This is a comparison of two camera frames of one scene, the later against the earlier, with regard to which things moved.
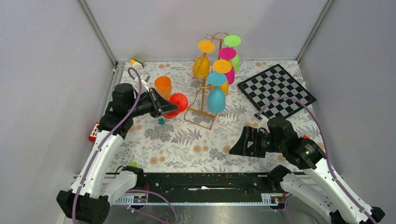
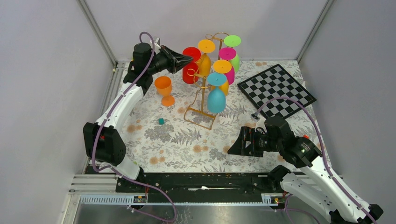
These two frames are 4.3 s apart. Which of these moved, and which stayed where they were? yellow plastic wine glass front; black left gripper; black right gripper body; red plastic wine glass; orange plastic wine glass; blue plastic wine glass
Moved: red plastic wine glass; black left gripper
Stayed: orange plastic wine glass; yellow plastic wine glass front; black right gripper body; blue plastic wine glass
